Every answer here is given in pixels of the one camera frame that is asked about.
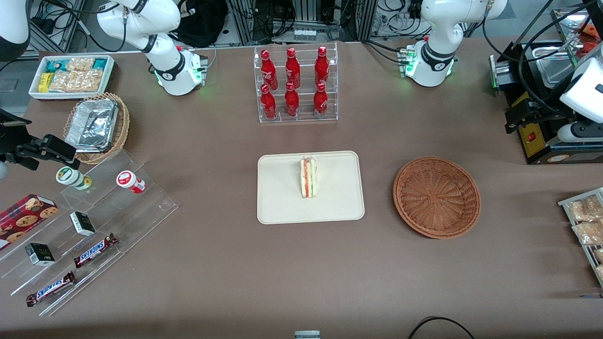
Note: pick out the triangular sandwich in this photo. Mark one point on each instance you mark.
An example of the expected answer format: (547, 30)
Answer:
(308, 179)

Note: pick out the white rectangular snack bin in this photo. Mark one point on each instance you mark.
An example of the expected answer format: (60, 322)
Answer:
(70, 95)

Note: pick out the yellow snack pack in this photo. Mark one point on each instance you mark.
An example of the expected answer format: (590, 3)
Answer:
(45, 82)

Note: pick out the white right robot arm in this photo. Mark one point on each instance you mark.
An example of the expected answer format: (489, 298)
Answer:
(160, 28)

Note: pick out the grey camera mount block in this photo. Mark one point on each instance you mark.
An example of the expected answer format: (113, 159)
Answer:
(307, 334)

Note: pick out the cream plastic tray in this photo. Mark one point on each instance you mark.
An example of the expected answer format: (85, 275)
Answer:
(278, 193)

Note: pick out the steel food pan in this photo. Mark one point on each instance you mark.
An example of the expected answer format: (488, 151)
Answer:
(553, 70)

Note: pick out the red chocolate cookie box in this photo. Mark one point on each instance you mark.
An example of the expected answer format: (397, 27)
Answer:
(26, 216)

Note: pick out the stacked aluminium foil trays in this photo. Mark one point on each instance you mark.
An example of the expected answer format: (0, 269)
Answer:
(92, 125)

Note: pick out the red cola bottle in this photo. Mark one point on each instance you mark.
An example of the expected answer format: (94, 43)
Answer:
(320, 101)
(291, 101)
(292, 68)
(321, 66)
(268, 103)
(269, 70)

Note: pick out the clear bagged fried snack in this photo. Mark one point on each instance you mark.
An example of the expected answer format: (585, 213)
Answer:
(584, 209)
(600, 273)
(599, 255)
(589, 233)

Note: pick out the clear acrylic stepped shelf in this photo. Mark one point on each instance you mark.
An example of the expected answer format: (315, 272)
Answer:
(141, 212)

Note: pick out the red lidded white cup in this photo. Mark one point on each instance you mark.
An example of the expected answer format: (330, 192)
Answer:
(129, 181)

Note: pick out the red skewered sausages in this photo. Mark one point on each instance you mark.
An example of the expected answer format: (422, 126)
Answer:
(589, 30)

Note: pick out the clear rice cracker bag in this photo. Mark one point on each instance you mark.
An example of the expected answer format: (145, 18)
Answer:
(75, 81)
(80, 64)

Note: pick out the teal snack pack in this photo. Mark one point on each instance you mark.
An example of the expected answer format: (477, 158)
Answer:
(55, 66)
(99, 63)

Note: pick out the black fabric bag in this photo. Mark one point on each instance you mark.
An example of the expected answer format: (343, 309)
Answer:
(202, 23)

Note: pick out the brown Snickers bar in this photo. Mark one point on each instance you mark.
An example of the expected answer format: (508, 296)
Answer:
(51, 288)
(94, 250)

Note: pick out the clear acrylic bottle rack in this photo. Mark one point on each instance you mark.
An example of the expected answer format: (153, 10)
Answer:
(304, 120)

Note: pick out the small black carton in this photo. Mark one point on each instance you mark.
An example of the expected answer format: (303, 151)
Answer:
(40, 254)
(82, 223)

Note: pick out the green lidded white cup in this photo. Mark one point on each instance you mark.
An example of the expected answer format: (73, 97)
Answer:
(70, 176)

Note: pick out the light oval wicker basket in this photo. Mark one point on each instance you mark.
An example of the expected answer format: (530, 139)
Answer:
(123, 127)

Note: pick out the black hot food warmer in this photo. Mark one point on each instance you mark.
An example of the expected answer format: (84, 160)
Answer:
(534, 143)

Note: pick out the round brown wicker basket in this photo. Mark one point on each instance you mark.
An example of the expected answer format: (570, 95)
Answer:
(435, 197)

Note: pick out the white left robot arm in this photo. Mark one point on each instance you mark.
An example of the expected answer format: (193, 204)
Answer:
(440, 28)

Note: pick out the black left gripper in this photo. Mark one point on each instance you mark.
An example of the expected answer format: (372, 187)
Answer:
(545, 109)

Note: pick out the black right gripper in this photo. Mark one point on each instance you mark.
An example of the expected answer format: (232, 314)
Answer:
(13, 137)

